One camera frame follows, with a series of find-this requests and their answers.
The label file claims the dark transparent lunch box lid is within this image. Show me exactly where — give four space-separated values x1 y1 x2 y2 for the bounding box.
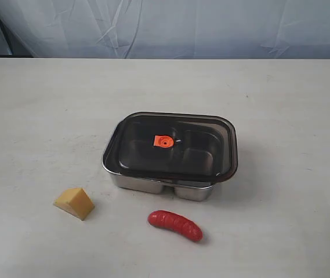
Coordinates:
103 111 238 183

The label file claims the white backdrop curtain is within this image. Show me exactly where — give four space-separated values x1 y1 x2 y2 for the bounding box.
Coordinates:
0 1 330 59

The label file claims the red sausage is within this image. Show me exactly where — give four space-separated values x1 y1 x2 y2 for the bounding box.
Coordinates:
147 210 203 242

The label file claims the yellow cheese wedge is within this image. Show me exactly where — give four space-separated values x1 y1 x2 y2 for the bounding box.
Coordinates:
53 188 95 221

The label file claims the stainless steel lunch box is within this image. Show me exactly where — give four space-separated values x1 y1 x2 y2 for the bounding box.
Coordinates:
102 114 237 203

